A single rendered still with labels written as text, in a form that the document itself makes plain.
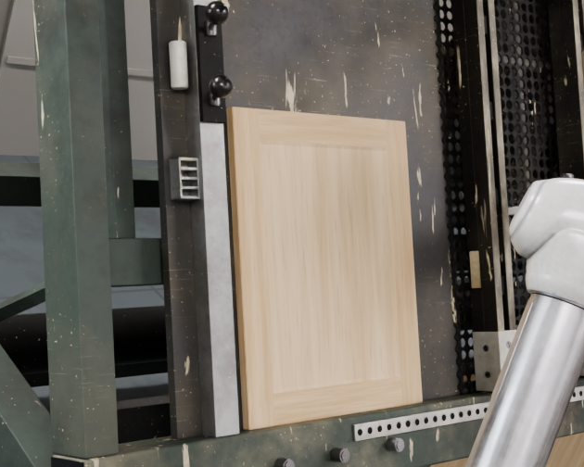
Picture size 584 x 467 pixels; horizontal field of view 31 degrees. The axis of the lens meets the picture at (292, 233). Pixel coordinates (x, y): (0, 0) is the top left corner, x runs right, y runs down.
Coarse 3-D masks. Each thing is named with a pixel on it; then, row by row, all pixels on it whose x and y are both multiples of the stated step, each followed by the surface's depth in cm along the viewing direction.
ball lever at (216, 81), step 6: (216, 78) 170; (222, 78) 170; (228, 78) 171; (210, 84) 170; (216, 84) 170; (222, 84) 170; (228, 84) 170; (210, 90) 171; (216, 90) 170; (222, 90) 170; (228, 90) 170; (210, 96) 181; (216, 96) 171; (222, 96) 171; (210, 102) 181; (216, 102) 181
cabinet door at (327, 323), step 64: (256, 128) 191; (320, 128) 201; (384, 128) 212; (256, 192) 190; (320, 192) 200; (384, 192) 211; (256, 256) 189; (320, 256) 199; (384, 256) 210; (256, 320) 188; (320, 320) 198; (384, 320) 208; (256, 384) 187; (320, 384) 196; (384, 384) 206
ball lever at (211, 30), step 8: (208, 8) 171; (216, 8) 170; (224, 8) 171; (208, 16) 171; (216, 16) 170; (224, 16) 171; (208, 24) 181; (216, 24) 172; (208, 32) 181; (216, 32) 182
